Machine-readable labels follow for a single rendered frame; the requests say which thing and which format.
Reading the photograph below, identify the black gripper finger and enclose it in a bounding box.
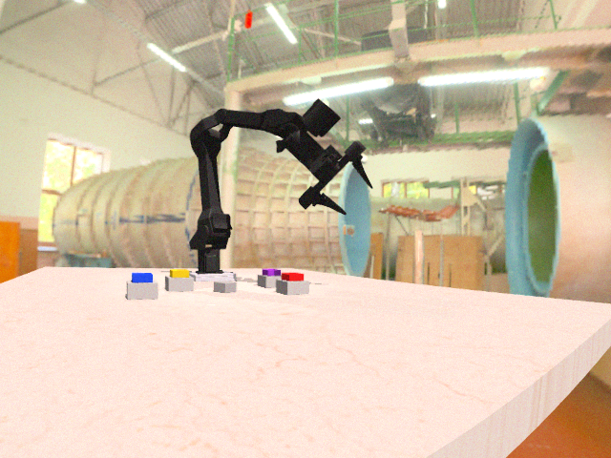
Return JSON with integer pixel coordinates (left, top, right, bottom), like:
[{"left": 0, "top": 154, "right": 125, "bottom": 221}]
[
  {"left": 312, "top": 193, "right": 347, "bottom": 215},
  {"left": 351, "top": 155, "right": 373, "bottom": 189}
]

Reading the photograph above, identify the yellow button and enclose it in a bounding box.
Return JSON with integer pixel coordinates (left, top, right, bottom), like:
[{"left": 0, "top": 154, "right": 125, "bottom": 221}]
[{"left": 164, "top": 269, "right": 195, "bottom": 292}]

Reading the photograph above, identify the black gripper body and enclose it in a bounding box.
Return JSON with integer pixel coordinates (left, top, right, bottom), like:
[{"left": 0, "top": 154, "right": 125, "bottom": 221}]
[{"left": 299, "top": 140, "right": 366, "bottom": 209}]

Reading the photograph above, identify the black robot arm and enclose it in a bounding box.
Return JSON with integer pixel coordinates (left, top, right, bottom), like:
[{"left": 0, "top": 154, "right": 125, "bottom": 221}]
[{"left": 189, "top": 98, "right": 342, "bottom": 275}]

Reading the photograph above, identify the red button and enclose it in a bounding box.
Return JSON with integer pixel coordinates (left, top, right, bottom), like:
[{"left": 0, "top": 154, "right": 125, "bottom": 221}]
[{"left": 275, "top": 273, "right": 309, "bottom": 295}]

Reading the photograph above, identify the purple button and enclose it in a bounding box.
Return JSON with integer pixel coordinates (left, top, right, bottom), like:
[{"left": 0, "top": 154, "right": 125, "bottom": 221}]
[{"left": 258, "top": 269, "right": 282, "bottom": 288}]

